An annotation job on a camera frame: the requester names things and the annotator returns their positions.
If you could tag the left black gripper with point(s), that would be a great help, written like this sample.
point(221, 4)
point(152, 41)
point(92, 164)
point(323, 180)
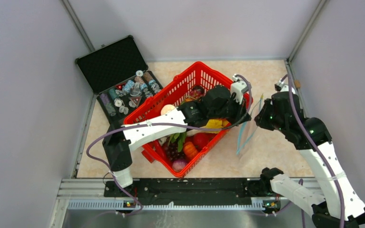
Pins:
point(240, 116)

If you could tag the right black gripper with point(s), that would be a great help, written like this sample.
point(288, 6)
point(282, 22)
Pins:
point(261, 120)

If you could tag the clear zip top bag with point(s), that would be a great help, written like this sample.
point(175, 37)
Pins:
point(248, 129)

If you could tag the white brown mushroom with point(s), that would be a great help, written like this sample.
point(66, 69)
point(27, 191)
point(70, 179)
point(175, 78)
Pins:
point(167, 108)

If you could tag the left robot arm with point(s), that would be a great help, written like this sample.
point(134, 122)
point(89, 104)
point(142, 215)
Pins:
point(218, 103)

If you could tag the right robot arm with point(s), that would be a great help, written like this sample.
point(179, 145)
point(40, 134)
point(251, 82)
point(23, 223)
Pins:
point(338, 206)

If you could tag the red grape bunch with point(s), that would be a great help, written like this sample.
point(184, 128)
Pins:
point(196, 92)

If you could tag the small orange pumpkin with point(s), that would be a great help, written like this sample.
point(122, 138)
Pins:
point(190, 150)

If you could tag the green leafy vegetable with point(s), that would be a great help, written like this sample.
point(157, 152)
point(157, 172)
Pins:
point(177, 139)

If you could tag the red plastic shopping basket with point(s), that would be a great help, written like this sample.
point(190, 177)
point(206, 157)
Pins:
point(198, 74)

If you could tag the dark purple grape bunch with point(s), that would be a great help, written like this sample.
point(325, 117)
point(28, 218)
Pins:
point(171, 151)

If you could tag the purple red onion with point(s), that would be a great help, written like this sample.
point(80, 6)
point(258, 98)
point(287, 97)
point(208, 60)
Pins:
point(179, 164)

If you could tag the red chili pepper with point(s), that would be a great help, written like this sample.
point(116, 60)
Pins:
point(159, 149)

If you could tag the black poker chip case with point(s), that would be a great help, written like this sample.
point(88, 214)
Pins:
point(119, 77)

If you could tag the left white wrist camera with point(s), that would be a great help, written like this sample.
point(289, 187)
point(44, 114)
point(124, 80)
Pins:
point(240, 87)

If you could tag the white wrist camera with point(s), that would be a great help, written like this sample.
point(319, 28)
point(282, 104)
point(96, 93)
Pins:
point(240, 87)
point(281, 86)

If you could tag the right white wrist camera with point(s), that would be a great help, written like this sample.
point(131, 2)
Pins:
point(281, 86)

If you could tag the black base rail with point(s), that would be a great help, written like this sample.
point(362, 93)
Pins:
point(194, 191)

